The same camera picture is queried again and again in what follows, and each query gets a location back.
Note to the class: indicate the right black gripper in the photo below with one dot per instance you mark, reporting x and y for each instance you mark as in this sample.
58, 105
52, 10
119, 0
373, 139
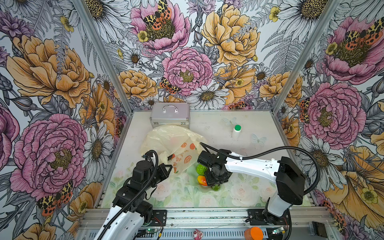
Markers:
210, 180

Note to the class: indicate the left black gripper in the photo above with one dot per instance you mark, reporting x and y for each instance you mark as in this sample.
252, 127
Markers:
161, 168

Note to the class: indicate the translucent cream plastic bag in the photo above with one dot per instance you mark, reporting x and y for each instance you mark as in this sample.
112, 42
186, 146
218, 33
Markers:
175, 145

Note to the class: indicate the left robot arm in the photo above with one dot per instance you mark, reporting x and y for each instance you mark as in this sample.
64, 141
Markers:
129, 210

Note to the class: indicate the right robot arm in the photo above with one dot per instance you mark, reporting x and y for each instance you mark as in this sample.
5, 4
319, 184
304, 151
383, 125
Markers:
284, 173

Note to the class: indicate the green bumpy fruit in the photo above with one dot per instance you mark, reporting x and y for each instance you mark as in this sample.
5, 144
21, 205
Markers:
200, 169

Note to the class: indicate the yellow orange mango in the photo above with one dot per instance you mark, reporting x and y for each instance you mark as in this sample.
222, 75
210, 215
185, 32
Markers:
202, 181

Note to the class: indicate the light green plate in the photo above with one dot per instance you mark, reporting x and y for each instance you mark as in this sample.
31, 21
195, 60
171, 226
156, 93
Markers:
196, 188

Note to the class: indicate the white bottle green cap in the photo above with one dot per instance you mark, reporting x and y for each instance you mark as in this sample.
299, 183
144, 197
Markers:
236, 131

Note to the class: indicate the silver metal case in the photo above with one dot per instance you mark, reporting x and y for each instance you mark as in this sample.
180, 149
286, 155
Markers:
170, 114

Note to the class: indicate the red white small object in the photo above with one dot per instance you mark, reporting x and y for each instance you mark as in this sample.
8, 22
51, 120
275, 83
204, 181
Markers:
198, 235

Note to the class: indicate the orange round cap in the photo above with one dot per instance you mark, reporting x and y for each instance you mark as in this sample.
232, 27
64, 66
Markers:
253, 233

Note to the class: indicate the green circuit board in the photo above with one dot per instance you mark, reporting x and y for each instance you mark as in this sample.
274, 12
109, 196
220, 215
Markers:
280, 230

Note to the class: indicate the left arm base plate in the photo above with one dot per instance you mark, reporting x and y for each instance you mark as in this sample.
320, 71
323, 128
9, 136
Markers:
156, 218

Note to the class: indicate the aluminium front rail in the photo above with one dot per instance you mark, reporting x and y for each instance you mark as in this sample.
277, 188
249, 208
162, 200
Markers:
230, 224

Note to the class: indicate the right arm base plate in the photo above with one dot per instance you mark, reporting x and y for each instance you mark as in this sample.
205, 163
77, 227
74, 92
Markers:
261, 217

